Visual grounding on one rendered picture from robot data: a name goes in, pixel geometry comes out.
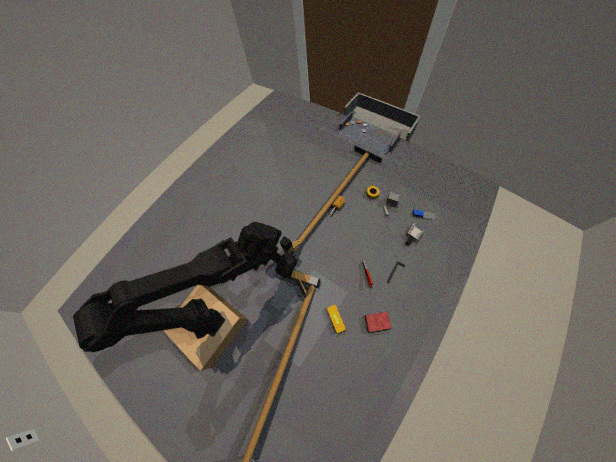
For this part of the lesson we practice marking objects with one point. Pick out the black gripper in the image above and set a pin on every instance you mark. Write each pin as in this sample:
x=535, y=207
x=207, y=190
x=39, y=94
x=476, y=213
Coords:
x=285, y=263

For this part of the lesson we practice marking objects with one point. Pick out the red flat block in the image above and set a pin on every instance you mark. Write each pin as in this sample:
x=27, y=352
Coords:
x=378, y=321

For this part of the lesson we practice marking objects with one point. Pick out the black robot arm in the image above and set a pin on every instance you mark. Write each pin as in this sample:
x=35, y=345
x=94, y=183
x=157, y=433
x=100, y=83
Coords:
x=100, y=324

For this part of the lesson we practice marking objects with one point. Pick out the yellow ring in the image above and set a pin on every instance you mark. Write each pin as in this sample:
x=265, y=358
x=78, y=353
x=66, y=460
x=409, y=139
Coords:
x=372, y=192

